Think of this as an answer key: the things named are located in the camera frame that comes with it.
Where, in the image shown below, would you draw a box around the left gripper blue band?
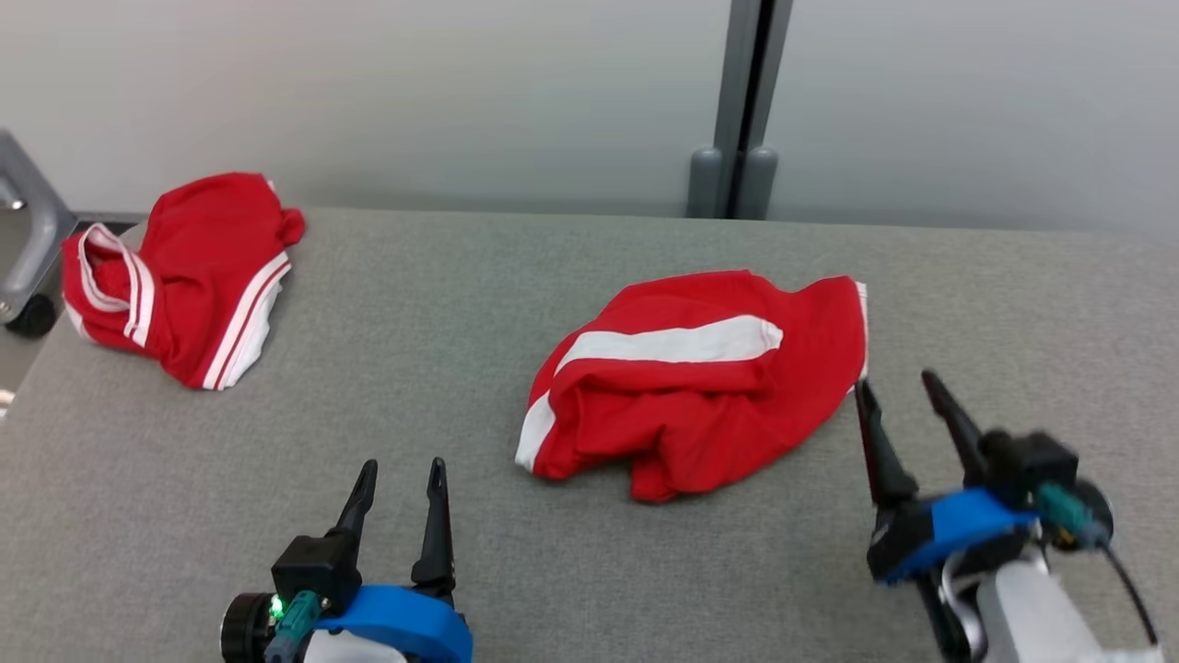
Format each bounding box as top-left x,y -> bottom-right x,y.
318,458 -> 474,663

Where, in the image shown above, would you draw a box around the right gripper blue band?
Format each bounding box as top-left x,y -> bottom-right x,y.
854,369 -> 1042,587

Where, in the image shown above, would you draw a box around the grey cart leg with wheel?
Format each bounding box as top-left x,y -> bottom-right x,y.
0,129 -> 79,325

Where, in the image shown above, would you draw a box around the red garment wide white stripe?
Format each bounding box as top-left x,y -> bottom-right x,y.
514,269 -> 870,504

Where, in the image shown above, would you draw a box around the black caster wheel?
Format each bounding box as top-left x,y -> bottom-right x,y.
5,295 -> 58,338

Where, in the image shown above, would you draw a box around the thin black cable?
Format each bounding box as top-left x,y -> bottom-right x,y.
1101,543 -> 1160,647

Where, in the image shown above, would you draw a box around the grey partition post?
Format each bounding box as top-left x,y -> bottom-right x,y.
686,0 -> 795,220

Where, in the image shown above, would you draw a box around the red garment thin double stripes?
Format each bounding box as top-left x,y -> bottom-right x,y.
61,172 -> 307,391

